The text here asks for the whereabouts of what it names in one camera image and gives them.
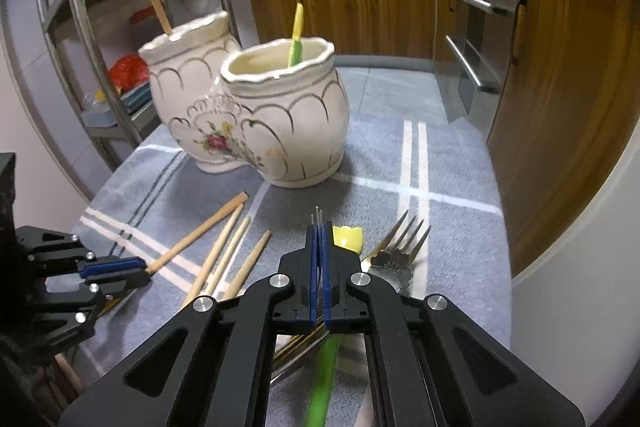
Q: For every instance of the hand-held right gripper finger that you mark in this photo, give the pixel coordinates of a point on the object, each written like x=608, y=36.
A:
x=326, y=267
x=313, y=267

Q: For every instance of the plain cream ceramic jar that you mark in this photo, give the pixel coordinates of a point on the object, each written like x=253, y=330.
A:
x=295, y=127

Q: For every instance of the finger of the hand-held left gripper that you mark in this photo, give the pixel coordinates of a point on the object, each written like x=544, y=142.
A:
x=120, y=286
x=112, y=267

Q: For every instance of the floral cream ceramic jar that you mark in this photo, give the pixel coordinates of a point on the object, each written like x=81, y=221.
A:
x=180, y=82

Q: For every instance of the grey striped cloth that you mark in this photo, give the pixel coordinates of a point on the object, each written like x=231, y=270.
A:
x=450, y=257

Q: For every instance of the silver flower spoon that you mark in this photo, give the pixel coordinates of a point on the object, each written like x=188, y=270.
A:
x=392, y=264

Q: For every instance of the gold metal fork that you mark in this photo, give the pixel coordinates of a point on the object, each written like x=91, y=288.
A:
x=400, y=237

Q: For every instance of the stainless built-in oven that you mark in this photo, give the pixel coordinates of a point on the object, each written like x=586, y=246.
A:
x=480, y=32

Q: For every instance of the red lid container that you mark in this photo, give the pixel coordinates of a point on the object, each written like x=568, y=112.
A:
x=145, y=19

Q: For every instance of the crumpled red bag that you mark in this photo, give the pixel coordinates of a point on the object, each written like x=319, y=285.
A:
x=129, y=72

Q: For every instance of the wooden kitchen cabinet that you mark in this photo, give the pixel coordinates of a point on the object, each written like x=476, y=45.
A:
x=350, y=7

